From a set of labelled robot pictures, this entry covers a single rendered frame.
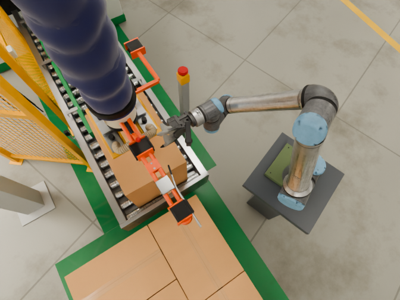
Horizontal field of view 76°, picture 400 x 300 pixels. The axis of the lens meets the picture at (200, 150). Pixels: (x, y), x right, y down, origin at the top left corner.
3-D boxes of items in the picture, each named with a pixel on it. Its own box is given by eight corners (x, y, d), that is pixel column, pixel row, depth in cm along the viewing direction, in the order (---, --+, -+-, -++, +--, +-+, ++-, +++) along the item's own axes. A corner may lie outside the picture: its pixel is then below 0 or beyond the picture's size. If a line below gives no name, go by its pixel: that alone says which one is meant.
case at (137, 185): (104, 141, 198) (84, 115, 161) (150, 118, 207) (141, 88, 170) (138, 208, 179) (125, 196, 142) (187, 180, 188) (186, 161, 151)
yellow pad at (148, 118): (116, 95, 145) (114, 90, 140) (132, 87, 147) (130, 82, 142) (146, 141, 135) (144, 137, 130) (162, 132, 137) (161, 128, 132)
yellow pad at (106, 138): (86, 111, 140) (82, 106, 136) (102, 103, 143) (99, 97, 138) (113, 159, 130) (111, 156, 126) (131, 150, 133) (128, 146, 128)
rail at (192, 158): (83, 5, 272) (76, -13, 255) (88, 3, 274) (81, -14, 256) (200, 181, 203) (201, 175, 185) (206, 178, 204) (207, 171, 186)
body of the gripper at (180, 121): (166, 127, 128) (186, 115, 131) (175, 140, 125) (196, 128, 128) (165, 119, 121) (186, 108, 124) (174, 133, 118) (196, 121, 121)
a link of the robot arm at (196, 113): (204, 126, 130) (205, 116, 121) (196, 130, 129) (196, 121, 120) (194, 113, 132) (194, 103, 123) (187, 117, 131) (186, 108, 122)
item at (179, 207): (168, 209, 112) (166, 208, 107) (182, 200, 113) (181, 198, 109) (178, 226, 109) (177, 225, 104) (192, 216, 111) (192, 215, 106)
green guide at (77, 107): (16, 13, 244) (10, 5, 236) (27, 9, 247) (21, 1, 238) (83, 143, 196) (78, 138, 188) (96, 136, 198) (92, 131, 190)
